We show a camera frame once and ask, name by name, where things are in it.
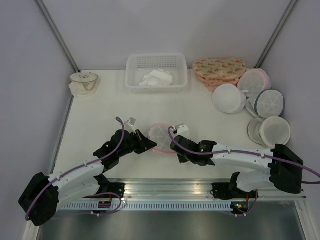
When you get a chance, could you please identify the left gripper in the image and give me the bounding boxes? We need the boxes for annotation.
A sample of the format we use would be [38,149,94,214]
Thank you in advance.
[118,129,157,158]

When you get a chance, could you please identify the pink trimmed mesh laundry bag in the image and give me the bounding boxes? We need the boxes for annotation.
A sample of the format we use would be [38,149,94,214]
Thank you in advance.
[148,123,175,155]

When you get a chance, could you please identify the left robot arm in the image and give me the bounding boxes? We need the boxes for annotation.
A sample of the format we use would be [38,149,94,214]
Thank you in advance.
[18,130,157,226]

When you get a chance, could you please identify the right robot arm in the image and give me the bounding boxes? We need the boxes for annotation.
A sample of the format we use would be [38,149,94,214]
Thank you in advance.
[170,135,304,200]

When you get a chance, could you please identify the white bra in basket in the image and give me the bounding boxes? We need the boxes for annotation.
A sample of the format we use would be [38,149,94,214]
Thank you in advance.
[139,69,173,87]

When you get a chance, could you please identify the white round laundry bag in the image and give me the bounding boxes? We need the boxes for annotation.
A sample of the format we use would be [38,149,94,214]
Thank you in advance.
[212,84,247,115]

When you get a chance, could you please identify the carrot print bra case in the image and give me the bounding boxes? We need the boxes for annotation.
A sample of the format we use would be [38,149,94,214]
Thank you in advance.
[192,57,247,92]

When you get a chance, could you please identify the beige collapsed laundry bag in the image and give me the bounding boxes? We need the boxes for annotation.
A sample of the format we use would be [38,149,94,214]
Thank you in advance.
[68,72,100,98]

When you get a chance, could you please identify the cream round laundry bag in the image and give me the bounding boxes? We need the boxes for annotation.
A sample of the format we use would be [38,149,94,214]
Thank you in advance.
[247,116,291,149]

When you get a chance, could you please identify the blue rimmed round laundry bag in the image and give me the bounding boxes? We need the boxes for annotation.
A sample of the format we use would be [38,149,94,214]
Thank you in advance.
[245,89,285,119]

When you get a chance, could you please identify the pink rimmed round laundry bag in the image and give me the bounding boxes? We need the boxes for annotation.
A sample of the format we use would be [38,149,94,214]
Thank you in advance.
[237,68,271,98]

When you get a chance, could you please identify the white plastic basket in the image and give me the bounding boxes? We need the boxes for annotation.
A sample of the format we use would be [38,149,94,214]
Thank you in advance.
[124,53,188,94]

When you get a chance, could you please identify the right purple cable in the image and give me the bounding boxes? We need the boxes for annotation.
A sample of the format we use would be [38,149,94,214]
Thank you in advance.
[167,126,320,185]

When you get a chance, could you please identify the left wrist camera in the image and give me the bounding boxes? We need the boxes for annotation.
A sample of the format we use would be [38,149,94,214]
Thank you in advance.
[124,117,136,133]

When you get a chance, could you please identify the aluminium rail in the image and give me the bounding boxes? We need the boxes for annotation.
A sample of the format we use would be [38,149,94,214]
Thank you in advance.
[82,177,307,201]

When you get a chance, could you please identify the white slotted cable duct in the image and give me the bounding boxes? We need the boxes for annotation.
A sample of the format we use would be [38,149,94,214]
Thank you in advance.
[61,200,232,212]

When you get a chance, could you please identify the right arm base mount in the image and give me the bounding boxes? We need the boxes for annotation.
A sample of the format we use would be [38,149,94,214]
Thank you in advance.
[210,182,257,200]

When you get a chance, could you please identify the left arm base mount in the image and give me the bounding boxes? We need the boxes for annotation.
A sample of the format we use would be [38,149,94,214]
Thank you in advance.
[98,182,125,209]

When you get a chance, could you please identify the left corner frame post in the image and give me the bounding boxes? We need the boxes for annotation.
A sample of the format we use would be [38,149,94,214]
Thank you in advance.
[34,0,81,73]

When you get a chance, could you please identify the corner frame post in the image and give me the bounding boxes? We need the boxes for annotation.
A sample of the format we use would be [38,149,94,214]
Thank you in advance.
[34,0,81,73]
[254,0,300,69]

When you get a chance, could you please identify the right corner frame post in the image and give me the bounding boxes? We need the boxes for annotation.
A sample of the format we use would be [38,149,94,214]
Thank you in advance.
[254,0,300,69]

